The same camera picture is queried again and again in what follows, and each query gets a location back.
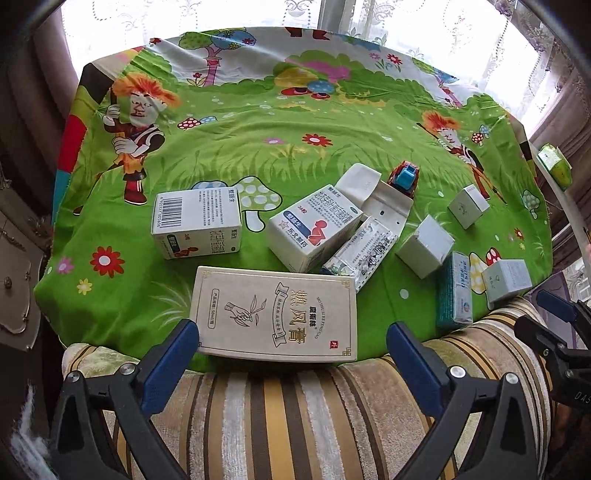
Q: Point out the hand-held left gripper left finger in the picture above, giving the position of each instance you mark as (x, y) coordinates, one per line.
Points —
(168, 364)

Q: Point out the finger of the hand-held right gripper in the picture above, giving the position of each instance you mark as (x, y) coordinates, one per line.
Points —
(545, 337)
(556, 302)

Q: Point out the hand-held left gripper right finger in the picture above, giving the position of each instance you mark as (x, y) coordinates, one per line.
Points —
(415, 364)

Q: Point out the beige box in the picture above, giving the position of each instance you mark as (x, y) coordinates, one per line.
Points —
(240, 300)

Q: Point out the white dashed-line box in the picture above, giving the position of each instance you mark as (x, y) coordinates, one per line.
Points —
(364, 249)

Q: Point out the pale small-logo box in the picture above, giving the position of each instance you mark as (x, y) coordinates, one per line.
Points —
(505, 281)

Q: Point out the teal white medicine box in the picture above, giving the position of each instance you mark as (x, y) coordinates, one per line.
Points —
(455, 290)

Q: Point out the white shelf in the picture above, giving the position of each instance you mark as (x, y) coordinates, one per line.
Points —
(551, 196)

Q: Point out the striped beige brown towel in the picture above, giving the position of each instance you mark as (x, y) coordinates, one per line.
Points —
(286, 415)

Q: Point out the small white box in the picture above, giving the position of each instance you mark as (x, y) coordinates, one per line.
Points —
(466, 207)

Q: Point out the green tissue pack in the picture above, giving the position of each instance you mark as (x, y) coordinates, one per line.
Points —
(556, 166)

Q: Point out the white blue-label medicine box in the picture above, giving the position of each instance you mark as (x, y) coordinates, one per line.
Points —
(304, 230)
(194, 217)

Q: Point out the open white cardboard flap box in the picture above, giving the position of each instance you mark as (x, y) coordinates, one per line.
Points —
(388, 207)

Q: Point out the white carved dresser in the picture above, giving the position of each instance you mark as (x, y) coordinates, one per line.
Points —
(18, 277)

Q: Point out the red blue toy truck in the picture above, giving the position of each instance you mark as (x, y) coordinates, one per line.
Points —
(404, 177)

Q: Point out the brown curtain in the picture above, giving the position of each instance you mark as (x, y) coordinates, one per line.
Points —
(568, 101)
(37, 115)

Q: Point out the green cartoon printed sheet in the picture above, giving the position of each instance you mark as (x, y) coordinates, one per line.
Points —
(277, 115)

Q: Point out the white lace window curtain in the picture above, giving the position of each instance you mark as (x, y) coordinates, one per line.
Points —
(184, 18)

